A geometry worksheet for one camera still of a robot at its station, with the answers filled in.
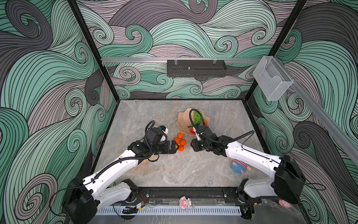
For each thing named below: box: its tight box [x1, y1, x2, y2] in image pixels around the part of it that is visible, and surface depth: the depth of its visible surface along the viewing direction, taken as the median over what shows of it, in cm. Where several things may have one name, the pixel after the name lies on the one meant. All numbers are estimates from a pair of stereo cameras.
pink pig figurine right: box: [278, 199, 292, 209], surface depth 70 cm
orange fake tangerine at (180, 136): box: [177, 132, 184, 140], surface depth 98 cm
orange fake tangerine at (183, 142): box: [179, 139, 187, 147], surface depth 94 cm
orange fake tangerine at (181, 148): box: [178, 144, 185, 152], surface depth 92 cm
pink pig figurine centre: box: [179, 196, 192, 211], surface depth 70 cm
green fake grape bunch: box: [193, 111, 202, 125], surface depth 103 cm
